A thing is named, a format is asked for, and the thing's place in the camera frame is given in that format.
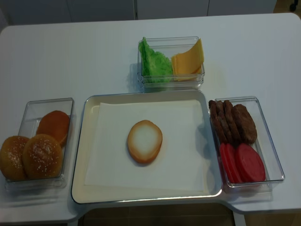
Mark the green lettuce leaf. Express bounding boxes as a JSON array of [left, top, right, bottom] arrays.
[[143, 49, 173, 83], [139, 37, 155, 76]]

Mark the clear lettuce cheese container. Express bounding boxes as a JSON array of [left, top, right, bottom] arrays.
[[137, 36, 205, 92]]

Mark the flat yellow cheese stack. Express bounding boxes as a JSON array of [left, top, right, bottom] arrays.
[[172, 53, 202, 81]]

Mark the upright green lettuce leaf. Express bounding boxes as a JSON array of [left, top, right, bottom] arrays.
[[139, 37, 155, 76]]

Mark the leaning yellow cheese slice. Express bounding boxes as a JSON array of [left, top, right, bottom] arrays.
[[176, 39, 205, 74]]

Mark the bottom bun half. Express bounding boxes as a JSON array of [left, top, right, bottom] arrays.
[[127, 120, 163, 164]]

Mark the white paper sheet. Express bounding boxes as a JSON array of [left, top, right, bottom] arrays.
[[85, 100, 204, 191]]

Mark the left brown meat patty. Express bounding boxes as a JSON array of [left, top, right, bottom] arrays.
[[209, 100, 228, 144]]

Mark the brown meat patty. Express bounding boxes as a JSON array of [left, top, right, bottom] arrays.
[[223, 100, 242, 144], [209, 100, 228, 144], [232, 104, 257, 145]]

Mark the middle brown meat patty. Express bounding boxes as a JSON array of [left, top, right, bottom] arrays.
[[223, 100, 242, 144]]

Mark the back red tomato slice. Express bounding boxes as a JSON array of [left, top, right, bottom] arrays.
[[220, 143, 243, 184]]

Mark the red tomato slice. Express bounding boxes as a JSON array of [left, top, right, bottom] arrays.
[[235, 144, 266, 182], [220, 143, 243, 184]]

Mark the plain orange bun bottom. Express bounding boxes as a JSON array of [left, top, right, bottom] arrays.
[[36, 111, 70, 147]]

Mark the front brown meat patty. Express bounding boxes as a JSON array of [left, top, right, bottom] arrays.
[[232, 104, 257, 145]]

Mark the white serving tray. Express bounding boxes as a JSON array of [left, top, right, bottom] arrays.
[[71, 90, 222, 204]]

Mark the front red tomato slice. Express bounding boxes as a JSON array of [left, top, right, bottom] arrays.
[[235, 144, 266, 182]]

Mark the clear bun container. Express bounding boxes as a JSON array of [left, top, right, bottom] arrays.
[[5, 98, 74, 191]]

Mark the right sesame bun top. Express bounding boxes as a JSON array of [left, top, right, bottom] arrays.
[[22, 134, 63, 179]]

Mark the sesame bun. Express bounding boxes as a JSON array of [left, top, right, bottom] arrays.
[[0, 136, 29, 181], [22, 134, 63, 179]]

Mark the clear patty tomato container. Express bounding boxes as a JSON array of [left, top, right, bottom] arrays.
[[211, 97, 285, 190]]

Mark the left sesame bun top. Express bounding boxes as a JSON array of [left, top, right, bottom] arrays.
[[0, 136, 29, 181]]

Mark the black chair caster wheel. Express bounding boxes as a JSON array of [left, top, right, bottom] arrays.
[[289, 0, 299, 12]]

